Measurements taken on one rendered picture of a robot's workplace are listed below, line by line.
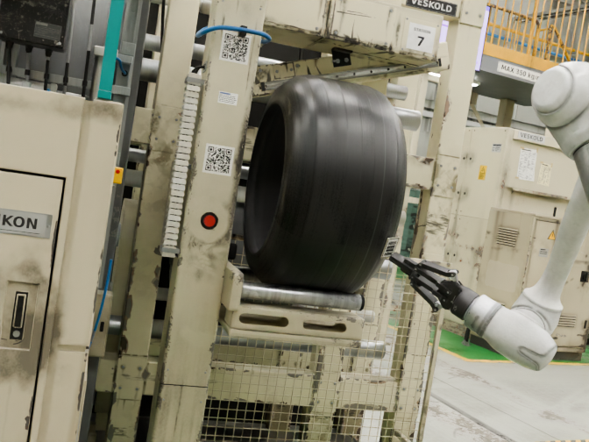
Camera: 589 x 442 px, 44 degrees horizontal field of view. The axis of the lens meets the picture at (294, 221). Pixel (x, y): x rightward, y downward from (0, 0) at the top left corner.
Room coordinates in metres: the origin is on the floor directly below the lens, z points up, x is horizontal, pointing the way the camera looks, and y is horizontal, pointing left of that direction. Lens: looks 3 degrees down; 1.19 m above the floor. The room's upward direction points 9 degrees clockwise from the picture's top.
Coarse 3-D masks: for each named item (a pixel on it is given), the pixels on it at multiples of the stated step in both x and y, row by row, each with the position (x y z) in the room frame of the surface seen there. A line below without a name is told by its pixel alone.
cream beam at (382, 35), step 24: (288, 0) 2.18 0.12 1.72; (312, 0) 2.20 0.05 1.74; (336, 0) 2.22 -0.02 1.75; (360, 0) 2.24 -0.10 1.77; (264, 24) 2.16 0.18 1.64; (288, 24) 2.18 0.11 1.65; (312, 24) 2.20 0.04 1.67; (336, 24) 2.22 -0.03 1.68; (360, 24) 2.24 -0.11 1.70; (384, 24) 2.26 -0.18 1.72; (408, 24) 2.28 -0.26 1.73; (432, 24) 2.30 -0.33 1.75; (312, 48) 2.42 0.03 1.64; (360, 48) 2.29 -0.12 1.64; (384, 48) 2.27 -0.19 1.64; (408, 48) 2.29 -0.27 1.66
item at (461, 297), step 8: (448, 280) 1.77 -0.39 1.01; (448, 288) 1.75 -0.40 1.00; (456, 288) 1.74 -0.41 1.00; (464, 288) 1.74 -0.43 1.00; (448, 296) 1.76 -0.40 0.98; (456, 296) 1.75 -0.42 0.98; (464, 296) 1.72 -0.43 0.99; (472, 296) 1.72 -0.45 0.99; (448, 304) 1.77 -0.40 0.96; (456, 304) 1.72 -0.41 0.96; (464, 304) 1.71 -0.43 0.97; (456, 312) 1.73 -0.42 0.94; (464, 312) 1.71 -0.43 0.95
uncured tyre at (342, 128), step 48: (288, 96) 1.89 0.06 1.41; (336, 96) 1.85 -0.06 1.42; (384, 96) 1.95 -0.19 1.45; (288, 144) 1.80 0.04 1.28; (336, 144) 1.76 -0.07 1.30; (384, 144) 1.80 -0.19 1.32; (288, 192) 1.75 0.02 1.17; (336, 192) 1.74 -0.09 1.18; (384, 192) 1.78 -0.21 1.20; (288, 240) 1.78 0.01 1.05; (336, 240) 1.77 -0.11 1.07; (384, 240) 1.81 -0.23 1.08; (336, 288) 1.90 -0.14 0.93
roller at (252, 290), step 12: (252, 288) 1.84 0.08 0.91; (264, 288) 1.85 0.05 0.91; (276, 288) 1.86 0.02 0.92; (288, 288) 1.87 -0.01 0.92; (300, 288) 1.89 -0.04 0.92; (264, 300) 1.86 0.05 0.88; (276, 300) 1.86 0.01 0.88; (288, 300) 1.87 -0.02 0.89; (300, 300) 1.87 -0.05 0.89; (312, 300) 1.88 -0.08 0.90; (324, 300) 1.89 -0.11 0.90; (336, 300) 1.90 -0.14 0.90; (348, 300) 1.91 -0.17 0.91; (360, 300) 1.92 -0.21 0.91
